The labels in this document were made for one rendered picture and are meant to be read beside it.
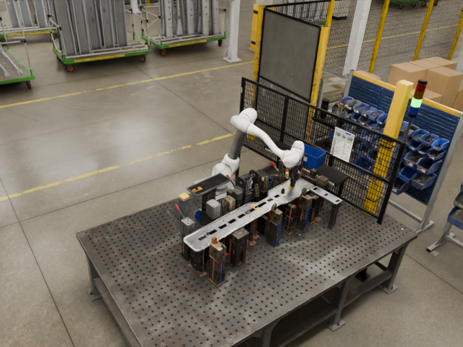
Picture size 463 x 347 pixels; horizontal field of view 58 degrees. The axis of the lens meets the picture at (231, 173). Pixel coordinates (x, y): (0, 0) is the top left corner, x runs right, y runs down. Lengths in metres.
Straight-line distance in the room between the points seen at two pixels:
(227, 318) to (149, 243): 0.98
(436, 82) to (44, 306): 6.32
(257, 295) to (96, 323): 1.52
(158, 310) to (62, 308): 1.31
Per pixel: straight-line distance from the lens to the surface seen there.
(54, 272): 4.56
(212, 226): 3.30
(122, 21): 10.15
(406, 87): 3.63
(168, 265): 3.42
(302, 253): 3.61
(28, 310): 4.31
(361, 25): 7.50
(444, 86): 7.52
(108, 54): 9.75
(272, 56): 5.97
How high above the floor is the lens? 3.12
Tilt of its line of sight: 33 degrees down
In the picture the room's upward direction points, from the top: 3 degrees clockwise
